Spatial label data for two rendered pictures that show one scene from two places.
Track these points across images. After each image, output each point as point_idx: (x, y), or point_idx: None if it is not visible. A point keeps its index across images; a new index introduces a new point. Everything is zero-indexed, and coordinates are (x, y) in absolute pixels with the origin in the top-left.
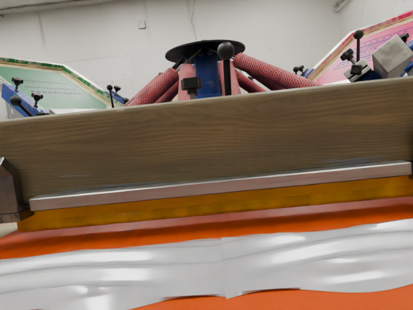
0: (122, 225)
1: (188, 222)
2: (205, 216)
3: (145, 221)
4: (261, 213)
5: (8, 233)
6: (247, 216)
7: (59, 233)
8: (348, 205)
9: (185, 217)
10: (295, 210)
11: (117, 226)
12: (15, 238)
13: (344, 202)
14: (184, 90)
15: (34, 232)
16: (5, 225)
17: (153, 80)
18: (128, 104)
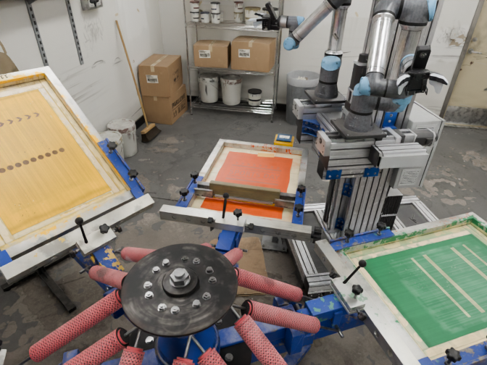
0: (261, 206)
1: (249, 203)
2: (246, 204)
3: (256, 206)
4: (236, 202)
5: (283, 210)
6: (239, 202)
7: (272, 206)
8: (222, 200)
9: (249, 205)
10: (230, 201)
11: (261, 206)
12: (280, 207)
13: (222, 200)
14: (232, 251)
15: (277, 208)
16: (287, 214)
17: (256, 301)
18: (280, 282)
